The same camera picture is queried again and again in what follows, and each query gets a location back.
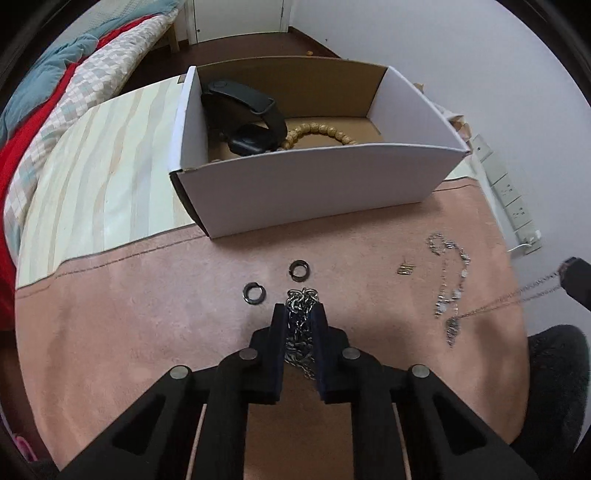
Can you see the small gold earring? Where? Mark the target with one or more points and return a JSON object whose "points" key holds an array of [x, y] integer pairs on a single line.
{"points": [[405, 269]]}

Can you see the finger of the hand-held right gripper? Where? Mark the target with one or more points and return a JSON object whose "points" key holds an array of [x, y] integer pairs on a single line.
{"points": [[575, 281]]}

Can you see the dark fuzzy cushion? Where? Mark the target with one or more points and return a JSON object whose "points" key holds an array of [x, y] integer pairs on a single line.
{"points": [[556, 387]]}

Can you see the black smart watch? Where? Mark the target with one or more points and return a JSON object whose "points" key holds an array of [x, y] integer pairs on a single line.
{"points": [[244, 120]]}

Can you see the striped cream bed sheet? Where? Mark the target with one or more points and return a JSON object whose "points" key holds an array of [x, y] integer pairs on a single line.
{"points": [[106, 170]]}

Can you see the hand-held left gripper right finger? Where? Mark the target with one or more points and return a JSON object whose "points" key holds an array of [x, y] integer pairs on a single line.
{"points": [[322, 346]]}

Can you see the red blanket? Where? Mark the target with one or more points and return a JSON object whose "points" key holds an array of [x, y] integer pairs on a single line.
{"points": [[23, 152]]}

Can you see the checkered quilt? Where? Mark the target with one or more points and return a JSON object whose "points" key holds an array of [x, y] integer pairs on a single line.
{"points": [[69, 106]]}

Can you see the pink cloth mat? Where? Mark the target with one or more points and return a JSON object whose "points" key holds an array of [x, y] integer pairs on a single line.
{"points": [[272, 323]]}

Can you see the white cardboard box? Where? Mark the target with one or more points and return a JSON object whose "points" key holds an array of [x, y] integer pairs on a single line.
{"points": [[318, 152]]}

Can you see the white door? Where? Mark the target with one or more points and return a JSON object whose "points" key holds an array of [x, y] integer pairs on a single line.
{"points": [[240, 18]]}

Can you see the white power strip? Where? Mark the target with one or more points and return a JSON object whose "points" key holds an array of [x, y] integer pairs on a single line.
{"points": [[505, 191]]}

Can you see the teal blanket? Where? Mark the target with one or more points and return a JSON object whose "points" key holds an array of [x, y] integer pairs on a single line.
{"points": [[60, 55]]}

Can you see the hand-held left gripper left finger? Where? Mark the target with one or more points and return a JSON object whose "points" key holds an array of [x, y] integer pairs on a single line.
{"points": [[277, 344]]}

